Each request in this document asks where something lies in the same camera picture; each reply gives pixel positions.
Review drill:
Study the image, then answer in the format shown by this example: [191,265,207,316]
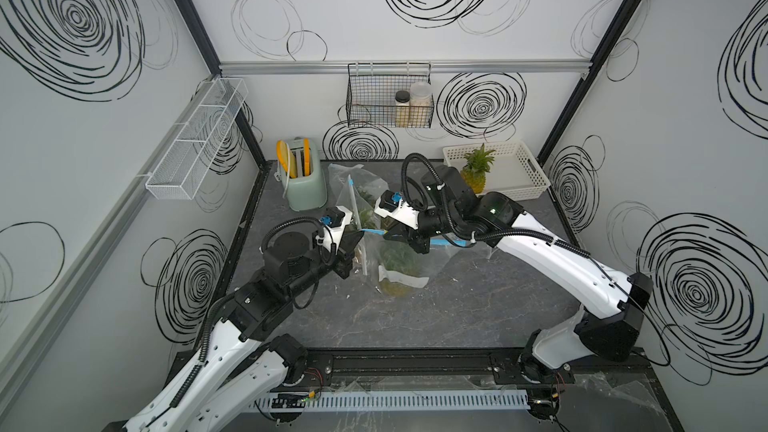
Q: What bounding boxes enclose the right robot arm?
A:
[375,153,653,383]

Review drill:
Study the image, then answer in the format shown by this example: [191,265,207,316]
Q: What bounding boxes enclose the white lid jar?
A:
[408,81,433,128]

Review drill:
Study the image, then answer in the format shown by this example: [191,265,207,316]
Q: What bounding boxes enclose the pineapple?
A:
[378,242,429,297]
[460,144,495,194]

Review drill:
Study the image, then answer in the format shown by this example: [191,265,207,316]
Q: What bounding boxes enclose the mint green toaster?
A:
[277,138,328,212]

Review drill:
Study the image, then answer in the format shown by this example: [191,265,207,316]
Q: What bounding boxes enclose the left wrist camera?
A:
[313,206,353,254]

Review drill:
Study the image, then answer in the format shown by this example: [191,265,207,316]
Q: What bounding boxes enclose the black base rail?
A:
[299,347,651,387]

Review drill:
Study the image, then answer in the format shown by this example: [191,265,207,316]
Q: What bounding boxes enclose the zip-top bag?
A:
[336,173,382,230]
[328,163,390,206]
[356,229,492,297]

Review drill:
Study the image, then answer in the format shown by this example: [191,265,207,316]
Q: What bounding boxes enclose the black lid spice jar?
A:
[395,90,411,128]

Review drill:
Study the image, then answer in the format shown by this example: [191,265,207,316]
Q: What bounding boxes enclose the grey cable duct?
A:
[246,390,530,414]

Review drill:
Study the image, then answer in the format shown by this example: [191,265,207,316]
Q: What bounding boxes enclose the black wire basket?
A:
[345,62,435,128]

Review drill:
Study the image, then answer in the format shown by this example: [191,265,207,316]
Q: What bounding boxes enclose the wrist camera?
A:
[374,190,419,230]
[313,206,353,254]

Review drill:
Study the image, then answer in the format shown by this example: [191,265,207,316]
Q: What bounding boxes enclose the yellow toast slice left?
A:
[276,141,298,179]

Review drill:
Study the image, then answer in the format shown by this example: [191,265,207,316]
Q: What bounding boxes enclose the white wire shelf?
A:
[145,77,248,200]

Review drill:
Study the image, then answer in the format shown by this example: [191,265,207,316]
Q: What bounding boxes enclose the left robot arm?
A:
[106,207,363,431]

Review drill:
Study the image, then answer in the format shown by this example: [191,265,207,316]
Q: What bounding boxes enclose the white plastic basket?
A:
[442,139,551,202]

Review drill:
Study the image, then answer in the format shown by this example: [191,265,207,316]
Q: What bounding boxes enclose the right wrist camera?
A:
[374,190,419,230]

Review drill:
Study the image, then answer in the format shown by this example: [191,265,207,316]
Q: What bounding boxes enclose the orange toast slice right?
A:
[302,138,312,177]

